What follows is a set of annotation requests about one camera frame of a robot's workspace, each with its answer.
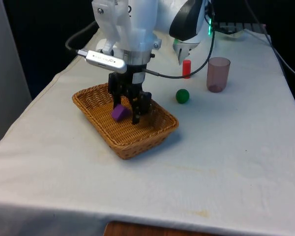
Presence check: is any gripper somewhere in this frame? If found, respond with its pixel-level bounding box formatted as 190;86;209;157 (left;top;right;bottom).
107;63;153;125

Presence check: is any purple triangular block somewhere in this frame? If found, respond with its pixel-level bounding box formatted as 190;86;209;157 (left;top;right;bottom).
111;104;131;122

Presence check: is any wicker basket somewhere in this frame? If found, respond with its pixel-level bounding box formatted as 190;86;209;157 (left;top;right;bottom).
72;83;179;161

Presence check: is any red cylinder block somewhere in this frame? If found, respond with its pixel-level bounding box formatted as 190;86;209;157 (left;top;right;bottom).
182;59;193;80

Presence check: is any green ball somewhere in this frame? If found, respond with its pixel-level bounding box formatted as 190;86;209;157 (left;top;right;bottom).
176;88;190;104

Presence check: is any see-through pink cup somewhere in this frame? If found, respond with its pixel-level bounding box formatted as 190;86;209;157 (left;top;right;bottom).
206;57;231;93

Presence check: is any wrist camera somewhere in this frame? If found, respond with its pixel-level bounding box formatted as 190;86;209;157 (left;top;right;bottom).
85;50;127;74

